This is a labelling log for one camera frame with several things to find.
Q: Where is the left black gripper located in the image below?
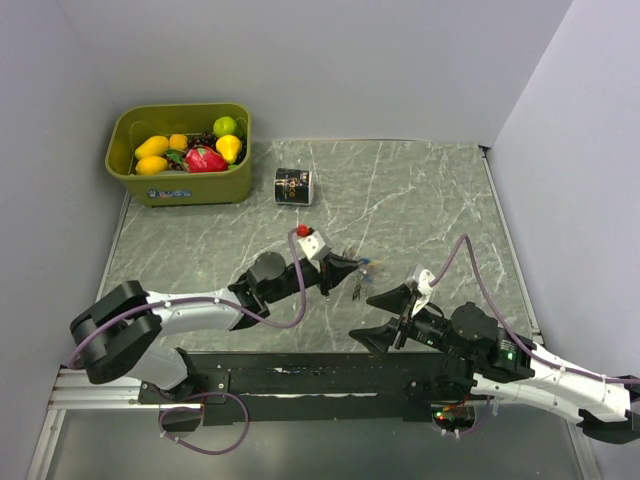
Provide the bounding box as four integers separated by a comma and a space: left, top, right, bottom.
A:
265, 252, 358, 305

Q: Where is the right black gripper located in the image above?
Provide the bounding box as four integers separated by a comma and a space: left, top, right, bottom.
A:
346, 283, 468, 359

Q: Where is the large silver keyring with rings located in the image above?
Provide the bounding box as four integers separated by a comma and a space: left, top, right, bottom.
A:
342, 246, 390, 302

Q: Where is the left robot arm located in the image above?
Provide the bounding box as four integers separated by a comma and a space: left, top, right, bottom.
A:
66, 252, 362, 402

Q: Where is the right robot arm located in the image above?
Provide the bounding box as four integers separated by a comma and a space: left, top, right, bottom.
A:
349, 285, 639, 445

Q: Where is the black paper cup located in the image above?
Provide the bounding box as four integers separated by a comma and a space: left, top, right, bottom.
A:
273, 168, 314, 206

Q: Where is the yellow pear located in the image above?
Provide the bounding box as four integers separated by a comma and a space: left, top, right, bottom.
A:
216, 134, 243, 165

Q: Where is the red dragon fruit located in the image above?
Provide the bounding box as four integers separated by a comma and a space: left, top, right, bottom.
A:
184, 146, 228, 173

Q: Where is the green lime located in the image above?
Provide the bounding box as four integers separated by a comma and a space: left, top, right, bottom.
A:
213, 116, 238, 138

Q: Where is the dark cherries bunch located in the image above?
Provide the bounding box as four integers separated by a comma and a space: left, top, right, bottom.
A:
163, 133, 247, 173

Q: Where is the small orange fruit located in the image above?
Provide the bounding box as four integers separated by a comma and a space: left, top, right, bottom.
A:
168, 134, 189, 151

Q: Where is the yellow mango lower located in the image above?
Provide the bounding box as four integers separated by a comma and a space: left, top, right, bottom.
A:
135, 155, 169, 176

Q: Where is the yellow mango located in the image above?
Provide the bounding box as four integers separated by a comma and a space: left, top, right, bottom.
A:
135, 155, 169, 176
134, 135, 169, 160

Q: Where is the yellow mango upper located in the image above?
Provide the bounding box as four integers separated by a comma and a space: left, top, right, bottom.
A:
134, 135, 169, 160

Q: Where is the olive green plastic bin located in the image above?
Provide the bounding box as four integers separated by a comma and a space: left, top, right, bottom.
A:
105, 103, 252, 207

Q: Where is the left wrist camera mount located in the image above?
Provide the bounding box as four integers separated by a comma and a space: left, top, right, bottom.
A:
295, 225, 331, 262

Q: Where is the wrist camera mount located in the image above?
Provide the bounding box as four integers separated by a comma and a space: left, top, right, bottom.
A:
405, 264, 435, 317
295, 225, 331, 262

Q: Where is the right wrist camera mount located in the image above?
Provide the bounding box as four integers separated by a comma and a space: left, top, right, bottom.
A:
405, 264, 435, 317

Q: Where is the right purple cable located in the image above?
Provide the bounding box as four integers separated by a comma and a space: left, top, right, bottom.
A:
427, 233, 640, 441

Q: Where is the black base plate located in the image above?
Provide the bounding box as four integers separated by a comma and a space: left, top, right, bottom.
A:
137, 352, 494, 427

